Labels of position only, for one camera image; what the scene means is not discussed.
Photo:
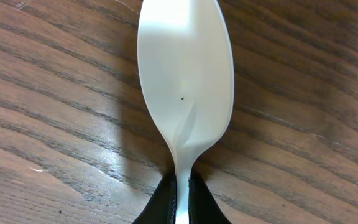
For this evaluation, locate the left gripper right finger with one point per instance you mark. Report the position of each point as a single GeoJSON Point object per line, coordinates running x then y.
{"type": "Point", "coordinates": [203, 208]}

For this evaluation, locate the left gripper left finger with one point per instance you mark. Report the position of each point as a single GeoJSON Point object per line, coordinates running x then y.
{"type": "Point", "coordinates": [161, 208]}

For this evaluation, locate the white plastic spoon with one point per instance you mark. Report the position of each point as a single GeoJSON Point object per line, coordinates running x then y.
{"type": "Point", "coordinates": [186, 74]}

